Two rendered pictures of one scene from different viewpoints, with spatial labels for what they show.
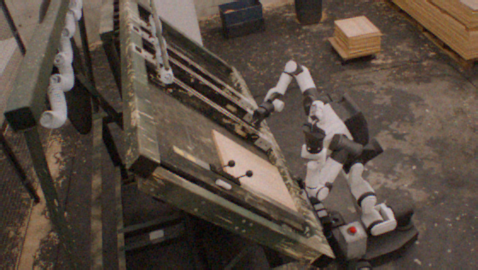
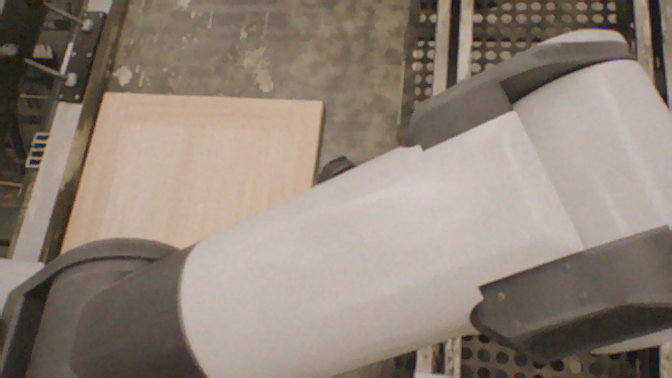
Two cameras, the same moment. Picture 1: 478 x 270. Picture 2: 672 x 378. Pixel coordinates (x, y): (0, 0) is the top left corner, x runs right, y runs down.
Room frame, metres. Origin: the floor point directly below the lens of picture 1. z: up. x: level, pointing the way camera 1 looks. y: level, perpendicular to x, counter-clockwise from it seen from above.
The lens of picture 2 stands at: (2.38, -0.68, 1.52)
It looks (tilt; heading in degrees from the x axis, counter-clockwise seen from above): 22 degrees down; 107
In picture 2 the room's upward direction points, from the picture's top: straight up
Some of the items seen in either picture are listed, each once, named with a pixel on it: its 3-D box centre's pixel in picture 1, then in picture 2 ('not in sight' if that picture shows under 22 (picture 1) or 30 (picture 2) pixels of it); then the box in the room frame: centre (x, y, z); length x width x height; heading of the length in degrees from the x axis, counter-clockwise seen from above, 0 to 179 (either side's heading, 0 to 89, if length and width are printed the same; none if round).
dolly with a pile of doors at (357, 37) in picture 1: (352, 39); not in sight; (4.98, -1.72, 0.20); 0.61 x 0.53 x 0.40; 3
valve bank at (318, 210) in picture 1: (314, 208); not in sight; (1.90, -0.41, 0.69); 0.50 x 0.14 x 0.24; 7
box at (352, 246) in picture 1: (352, 241); not in sight; (1.48, -0.53, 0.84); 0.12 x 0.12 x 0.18; 7
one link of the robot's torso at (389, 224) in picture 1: (378, 220); not in sight; (2.02, -0.92, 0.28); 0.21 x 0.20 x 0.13; 97
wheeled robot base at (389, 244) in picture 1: (373, 228); not in sight; (2.02, -0.89, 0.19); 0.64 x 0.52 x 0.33; 97
